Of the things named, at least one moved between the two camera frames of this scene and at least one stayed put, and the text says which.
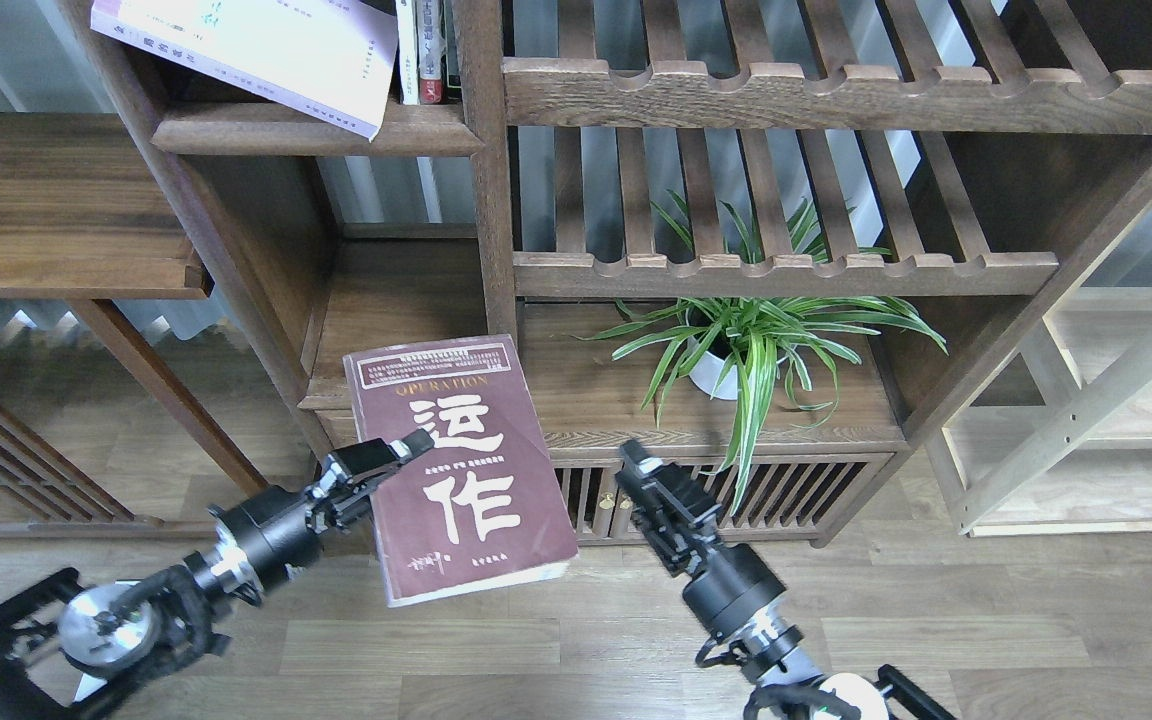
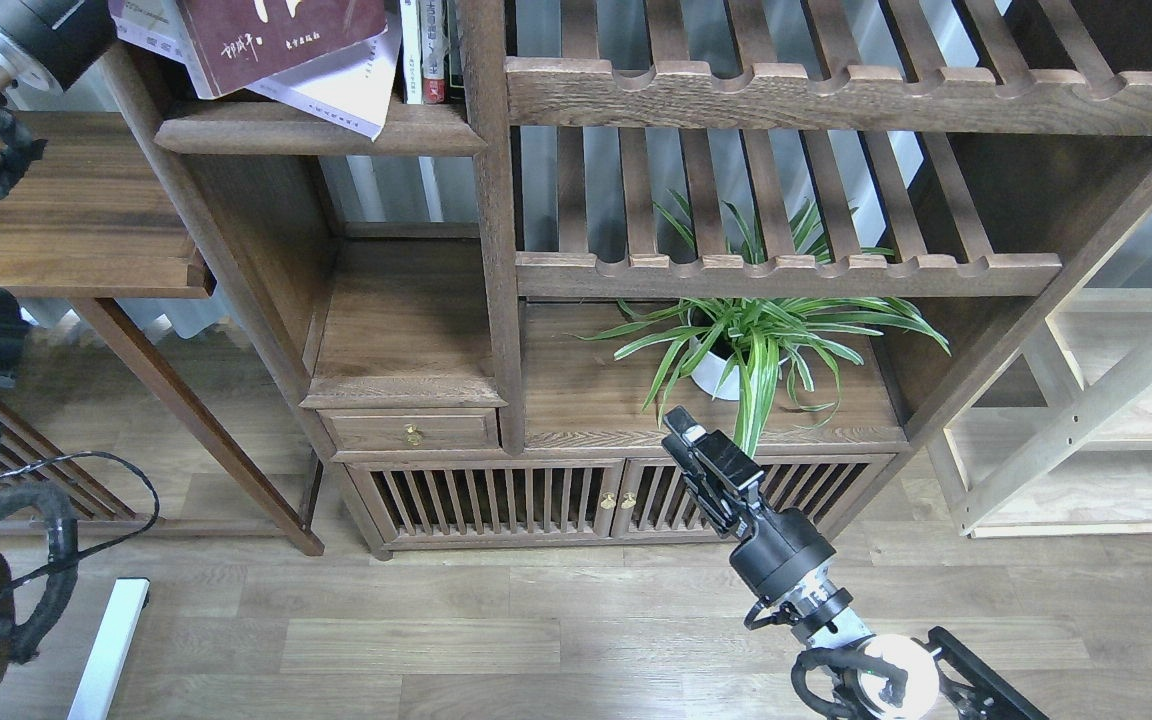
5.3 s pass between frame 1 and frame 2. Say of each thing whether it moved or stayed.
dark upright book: stayed
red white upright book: stayed
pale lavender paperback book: stayed
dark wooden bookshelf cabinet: stayed
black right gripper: moved
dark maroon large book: moved
